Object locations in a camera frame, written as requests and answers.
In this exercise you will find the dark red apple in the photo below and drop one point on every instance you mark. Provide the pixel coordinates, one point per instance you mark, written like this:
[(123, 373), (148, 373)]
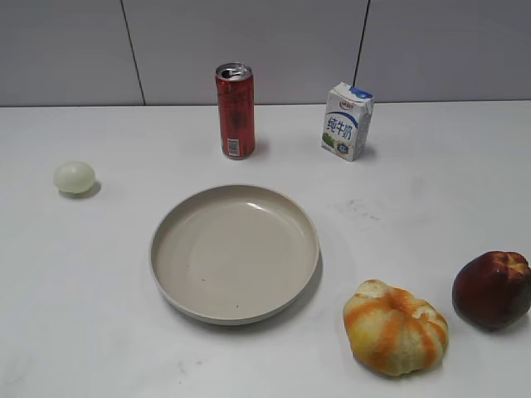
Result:
[(492, 291)]

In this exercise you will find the beige round plate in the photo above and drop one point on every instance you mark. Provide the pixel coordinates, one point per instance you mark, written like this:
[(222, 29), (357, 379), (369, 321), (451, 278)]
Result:
[(234, 255)]

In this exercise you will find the red soda can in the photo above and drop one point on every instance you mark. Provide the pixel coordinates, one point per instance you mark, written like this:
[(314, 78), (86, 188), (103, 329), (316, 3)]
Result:
[(235, 100)]

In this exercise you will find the white blue milk carton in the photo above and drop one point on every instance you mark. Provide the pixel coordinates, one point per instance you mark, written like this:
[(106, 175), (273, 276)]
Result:
[(347, 119)]

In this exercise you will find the white egg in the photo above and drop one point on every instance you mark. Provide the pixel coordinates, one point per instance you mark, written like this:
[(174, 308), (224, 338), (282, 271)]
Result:
[(74, 177)]

